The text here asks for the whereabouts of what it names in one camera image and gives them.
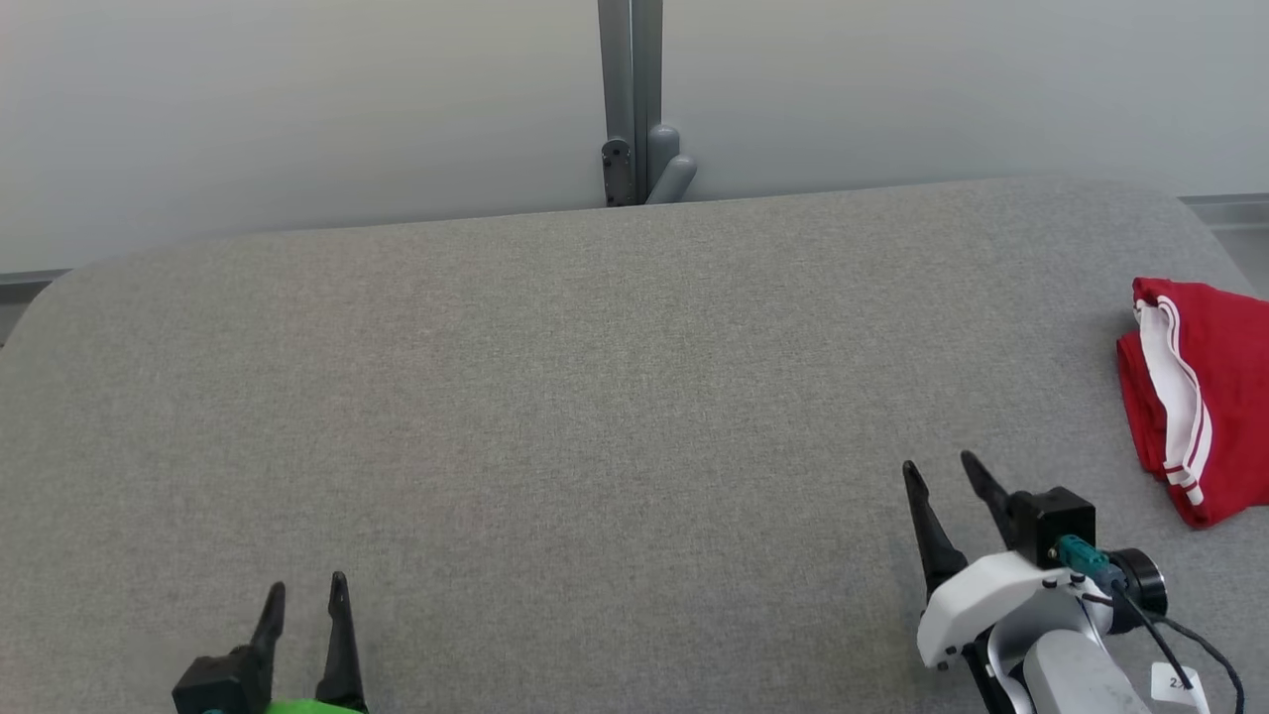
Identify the dark grey hinge plate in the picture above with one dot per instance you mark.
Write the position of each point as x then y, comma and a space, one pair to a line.
617, 174

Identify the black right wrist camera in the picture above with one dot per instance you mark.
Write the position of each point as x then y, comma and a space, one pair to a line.
1056, 521

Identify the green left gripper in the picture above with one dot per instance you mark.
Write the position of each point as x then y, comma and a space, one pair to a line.
317, 708

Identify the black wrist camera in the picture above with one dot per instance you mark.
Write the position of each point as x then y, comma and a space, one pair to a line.
218, 684
1056, 521

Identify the grey partition base rail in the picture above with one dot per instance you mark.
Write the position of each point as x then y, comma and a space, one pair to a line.
30, 283
1229, 210

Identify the red white basketball jersey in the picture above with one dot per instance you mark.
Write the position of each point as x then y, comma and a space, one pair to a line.
1234, 397

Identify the grey metal post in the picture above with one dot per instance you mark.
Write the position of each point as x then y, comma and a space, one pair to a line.
642, 59

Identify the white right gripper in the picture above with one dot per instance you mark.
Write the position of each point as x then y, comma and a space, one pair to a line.
981, 600

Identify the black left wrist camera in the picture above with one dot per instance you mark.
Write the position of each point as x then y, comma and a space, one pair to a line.
218, 684

